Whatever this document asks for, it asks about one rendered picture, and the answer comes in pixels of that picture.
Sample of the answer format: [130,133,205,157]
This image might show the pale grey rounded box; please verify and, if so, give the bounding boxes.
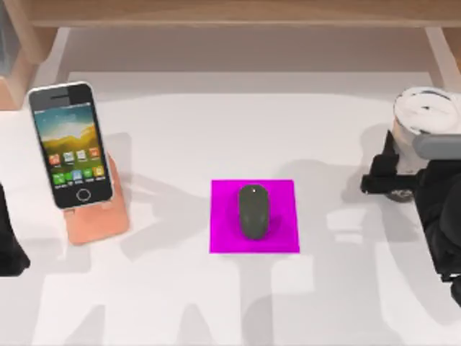
[413,134,461,160]

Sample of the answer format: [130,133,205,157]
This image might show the white cup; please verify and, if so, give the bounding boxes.
[391,85,461,203]

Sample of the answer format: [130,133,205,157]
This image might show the dark grey computer mouse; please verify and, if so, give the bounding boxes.
[237,184,271,241]

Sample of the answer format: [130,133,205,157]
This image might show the magenta mouse mat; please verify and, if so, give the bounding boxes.
[209,178,301,255]

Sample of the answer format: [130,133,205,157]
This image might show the wooden desk shelf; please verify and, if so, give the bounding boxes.
[0,0,461,111]

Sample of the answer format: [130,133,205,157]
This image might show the salmon phone stand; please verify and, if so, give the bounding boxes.
[63,150,131,247]

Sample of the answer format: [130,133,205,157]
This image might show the white-framed smartphone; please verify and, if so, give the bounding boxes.
[27,81,115,210]

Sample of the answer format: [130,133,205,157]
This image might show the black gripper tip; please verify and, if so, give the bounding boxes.
[0,182,32,278]

